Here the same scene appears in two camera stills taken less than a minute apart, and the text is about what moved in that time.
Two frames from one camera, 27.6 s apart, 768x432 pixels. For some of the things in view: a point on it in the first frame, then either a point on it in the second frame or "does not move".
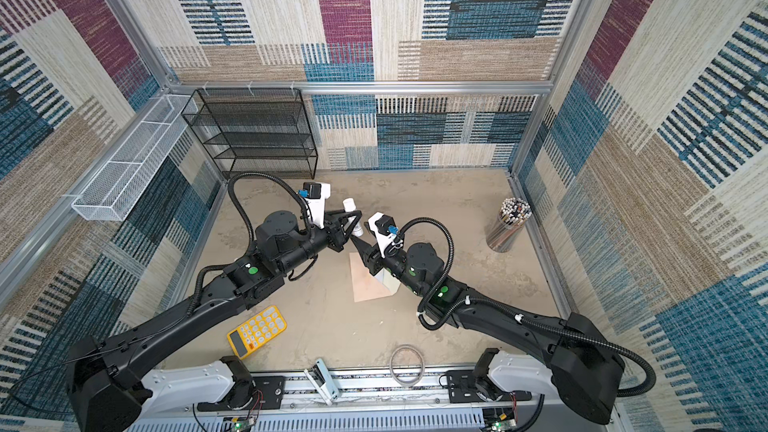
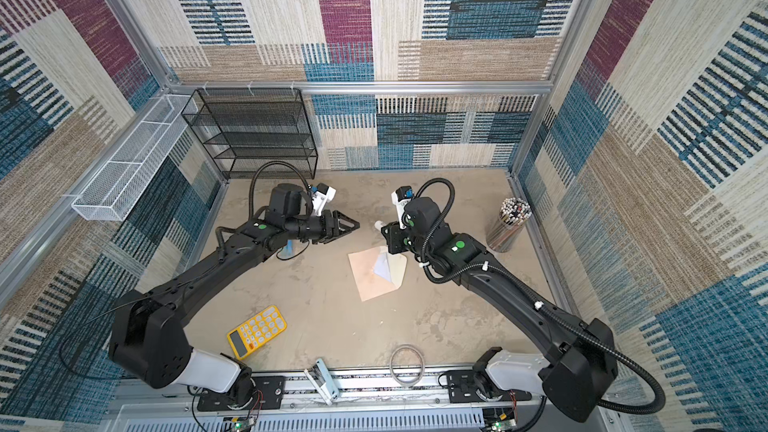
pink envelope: [365, 285] does not move
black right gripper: [367, 254] -> [393, 238]
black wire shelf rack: [255, 132] does not move
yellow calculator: [257, 331] does not move
